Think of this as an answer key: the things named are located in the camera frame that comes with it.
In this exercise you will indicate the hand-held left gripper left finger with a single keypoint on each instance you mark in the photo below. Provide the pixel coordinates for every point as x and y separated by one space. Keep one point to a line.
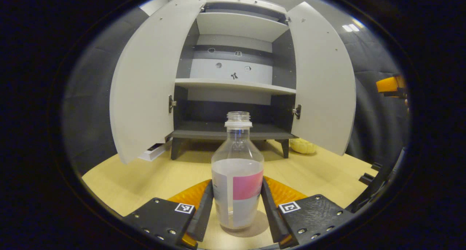
205 213

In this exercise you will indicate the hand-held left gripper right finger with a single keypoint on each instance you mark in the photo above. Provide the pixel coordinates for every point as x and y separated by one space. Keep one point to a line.
271 217

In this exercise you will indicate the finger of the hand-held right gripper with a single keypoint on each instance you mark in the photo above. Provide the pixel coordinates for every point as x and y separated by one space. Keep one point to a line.
387 84

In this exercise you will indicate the clear bottle with pink label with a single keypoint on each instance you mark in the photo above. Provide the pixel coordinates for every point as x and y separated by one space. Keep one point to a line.
236 191

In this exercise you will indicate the grey cabinet drawer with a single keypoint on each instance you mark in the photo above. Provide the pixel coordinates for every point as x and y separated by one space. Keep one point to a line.
247 4

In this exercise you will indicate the small ceiling light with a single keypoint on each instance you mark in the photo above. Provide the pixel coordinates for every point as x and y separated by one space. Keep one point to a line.
350 27

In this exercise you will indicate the yellow sponge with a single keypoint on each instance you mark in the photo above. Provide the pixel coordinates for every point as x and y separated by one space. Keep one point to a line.
303 146

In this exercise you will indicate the white flat box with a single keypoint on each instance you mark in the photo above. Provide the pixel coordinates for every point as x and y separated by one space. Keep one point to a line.
154 153

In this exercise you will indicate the black metal stand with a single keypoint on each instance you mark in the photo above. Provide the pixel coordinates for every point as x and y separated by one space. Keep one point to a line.
380 182

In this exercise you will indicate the black backdrop cloth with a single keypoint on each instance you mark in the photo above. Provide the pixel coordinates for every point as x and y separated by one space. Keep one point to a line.
91 97

